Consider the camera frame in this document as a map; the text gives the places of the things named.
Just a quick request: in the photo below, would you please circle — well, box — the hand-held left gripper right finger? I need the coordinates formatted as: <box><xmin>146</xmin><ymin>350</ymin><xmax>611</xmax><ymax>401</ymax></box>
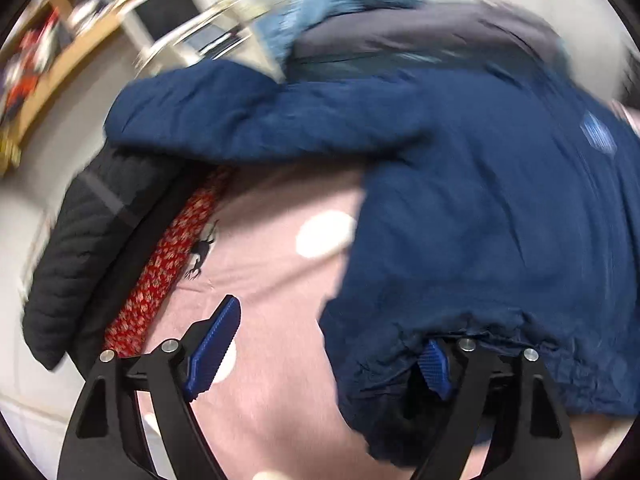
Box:
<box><xmin>409</xmin><ymin>338</ymin><xmax>582</xmax><ymax>480</ymax></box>

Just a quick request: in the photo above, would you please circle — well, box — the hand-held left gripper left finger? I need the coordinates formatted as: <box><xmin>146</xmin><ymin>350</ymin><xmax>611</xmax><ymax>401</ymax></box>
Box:
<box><xmin>56</xmin><ymin>294</ymin><xmax>242</xmax><ymax>480</ymax></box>

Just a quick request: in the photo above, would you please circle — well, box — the navy blue hooded jacket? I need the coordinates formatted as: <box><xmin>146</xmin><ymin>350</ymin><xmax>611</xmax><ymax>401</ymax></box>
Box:
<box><xmin>102</xmin><ymin>0</ymin><xmax>640</xmax><ymax>472</ymax></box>

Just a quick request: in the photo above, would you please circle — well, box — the pink dotted bed sheet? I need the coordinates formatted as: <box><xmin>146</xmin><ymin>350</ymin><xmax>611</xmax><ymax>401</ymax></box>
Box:
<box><xmin>107</xmin><ymin>162</ymin><xmax>632</xmax><ymax>480</ymax></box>

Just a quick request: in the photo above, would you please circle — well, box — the red floral cloth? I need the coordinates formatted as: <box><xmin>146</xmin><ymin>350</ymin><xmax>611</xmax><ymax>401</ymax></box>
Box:
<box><xmin>104</xmin><ymin>166</ymin><xmax>232</xmax><ymax>358</ymax></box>

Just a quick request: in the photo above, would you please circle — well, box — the black quilted jacket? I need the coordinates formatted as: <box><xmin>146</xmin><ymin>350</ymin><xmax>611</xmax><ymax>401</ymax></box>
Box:
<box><xmin>22</xmin><ymin>140</ymin><xmax>213</xmax><ymax>372</ymax></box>

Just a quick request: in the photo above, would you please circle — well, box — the white side table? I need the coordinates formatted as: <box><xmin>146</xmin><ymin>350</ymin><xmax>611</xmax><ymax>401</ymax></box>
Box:
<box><xmin>120</xmin><ymin>0</ymin><xmax>281</xmax><ymax>81</ymax></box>

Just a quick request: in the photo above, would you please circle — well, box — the wooden shelf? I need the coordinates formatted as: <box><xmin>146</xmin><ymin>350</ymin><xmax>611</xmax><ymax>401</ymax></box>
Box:
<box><xmin>0</xmin><ymin>0</ymin><xmax>221</xmax><ymax>173</ymax></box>

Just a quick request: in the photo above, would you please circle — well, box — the light blue knitted cloth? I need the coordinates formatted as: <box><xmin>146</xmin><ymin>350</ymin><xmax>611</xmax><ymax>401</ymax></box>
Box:
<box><xmin>257</xmin><ymin>0</ymin><xmax>430</xmax><ymax>78</ymax></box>

